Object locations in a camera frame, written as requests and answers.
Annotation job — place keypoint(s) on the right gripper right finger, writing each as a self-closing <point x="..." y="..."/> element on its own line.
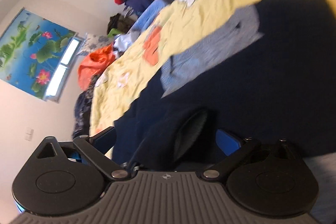
<point x="227" y="143"/>

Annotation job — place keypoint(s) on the light blue blanket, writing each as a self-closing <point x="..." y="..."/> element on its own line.
<point x="123" y="42"/>

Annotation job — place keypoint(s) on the yellow floral quilt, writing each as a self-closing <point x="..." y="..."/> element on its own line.
<point x="177" y="28"/>

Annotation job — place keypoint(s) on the lotus flower poster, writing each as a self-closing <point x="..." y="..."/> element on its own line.
<point x="31" y="49"/>

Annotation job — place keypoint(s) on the orange plastic bag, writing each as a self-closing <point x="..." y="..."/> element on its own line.
<point x="93" y="64"/>

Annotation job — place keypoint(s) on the grey and navy sweater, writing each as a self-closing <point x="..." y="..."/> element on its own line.
<point x="268" y="73"/>

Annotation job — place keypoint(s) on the white wall switch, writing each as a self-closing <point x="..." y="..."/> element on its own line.
<point x="29" y="132"/>

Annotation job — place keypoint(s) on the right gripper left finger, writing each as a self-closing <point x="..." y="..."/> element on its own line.
<point x="103" y="141"/>

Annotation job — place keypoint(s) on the black clothes pile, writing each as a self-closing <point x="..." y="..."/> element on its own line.
<point x="82" y="110"/>

